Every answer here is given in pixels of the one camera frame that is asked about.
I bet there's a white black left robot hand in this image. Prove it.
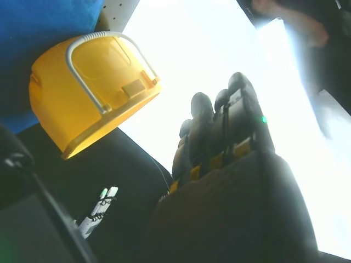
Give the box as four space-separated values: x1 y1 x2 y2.
0 71 320 263

